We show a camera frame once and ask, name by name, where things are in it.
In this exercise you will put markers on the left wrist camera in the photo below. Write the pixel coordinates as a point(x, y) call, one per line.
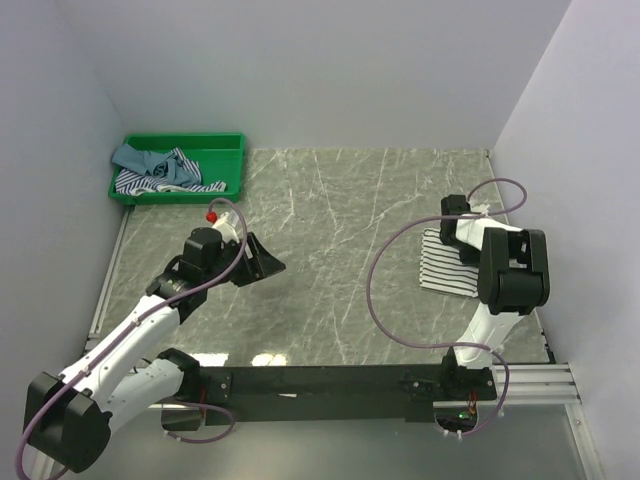
point(227, 224)

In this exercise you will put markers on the aluminium rail frame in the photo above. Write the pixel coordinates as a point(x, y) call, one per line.
point(515, 385)

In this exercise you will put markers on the navy white striped tank top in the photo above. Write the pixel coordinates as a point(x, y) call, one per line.
point(130, 184)

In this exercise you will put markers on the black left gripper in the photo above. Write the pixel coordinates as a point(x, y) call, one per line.
point(261, 264)

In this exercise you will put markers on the green plastic bin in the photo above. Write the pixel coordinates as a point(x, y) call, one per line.
point(220, 156)

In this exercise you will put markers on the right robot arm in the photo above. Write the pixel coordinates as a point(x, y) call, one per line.
point(513, 279)

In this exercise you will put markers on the black base beam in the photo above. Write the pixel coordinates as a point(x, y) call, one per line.
point(317, 393)

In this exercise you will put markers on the black white striped tank top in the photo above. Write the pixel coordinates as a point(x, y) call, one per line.
point(441, 270)

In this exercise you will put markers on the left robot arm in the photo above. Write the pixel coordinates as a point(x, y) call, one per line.
point(71, 416)

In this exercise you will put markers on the teal tank top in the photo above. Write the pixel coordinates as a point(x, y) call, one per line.
point(168, 166)

